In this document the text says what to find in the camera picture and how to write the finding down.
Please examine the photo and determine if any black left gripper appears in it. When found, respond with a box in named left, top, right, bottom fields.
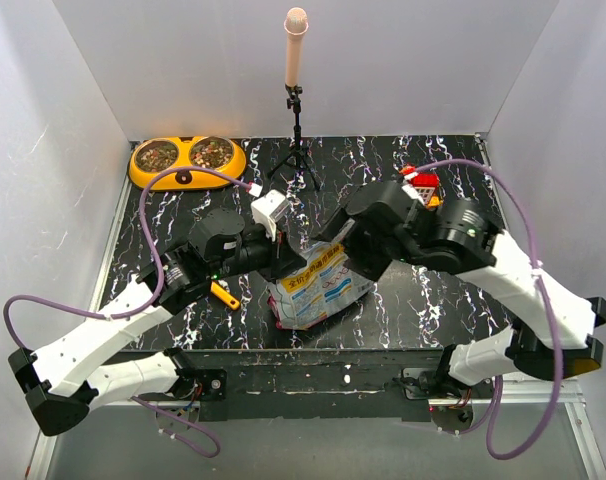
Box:
left=210, top=219, right=309, bottom=285

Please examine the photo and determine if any white cartoon pet food bag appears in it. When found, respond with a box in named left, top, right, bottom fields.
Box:
left=268, top=242, right=374, bottom=330

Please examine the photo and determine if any yellow plastic food scoop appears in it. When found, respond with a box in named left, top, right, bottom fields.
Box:
left=210, top=281, right=240, bottom=311

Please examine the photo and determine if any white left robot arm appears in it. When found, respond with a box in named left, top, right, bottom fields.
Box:
left=8, top=202, right=306, bottom=436

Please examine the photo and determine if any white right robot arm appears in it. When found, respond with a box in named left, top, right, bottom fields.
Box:
left=314, top=200, right=606, bottom=398

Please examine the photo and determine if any yellow double pet bowl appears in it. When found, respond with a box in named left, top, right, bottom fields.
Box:
left=128, top=136, right=247, bottom=192

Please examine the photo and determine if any black tripod stand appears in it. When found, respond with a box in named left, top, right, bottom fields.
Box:
left=267, top=85, right=320, bottom=191

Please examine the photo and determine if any red yellow toy block truck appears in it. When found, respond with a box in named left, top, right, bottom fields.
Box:
left=403, top=171, right=442, bottom=209

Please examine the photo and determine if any pink microphone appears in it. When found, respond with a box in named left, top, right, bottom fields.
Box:
left=284, top=7, right=309, bottom=88

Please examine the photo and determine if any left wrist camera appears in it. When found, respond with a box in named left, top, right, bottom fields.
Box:
left=250, top=189, right=290, bottom=242

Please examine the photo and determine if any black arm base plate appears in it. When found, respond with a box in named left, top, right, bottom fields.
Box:
left=137, top=349, right=497, bottom=424

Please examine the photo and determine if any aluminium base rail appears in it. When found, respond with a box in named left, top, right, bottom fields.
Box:
left=25, top=362, right=606, bottom=480

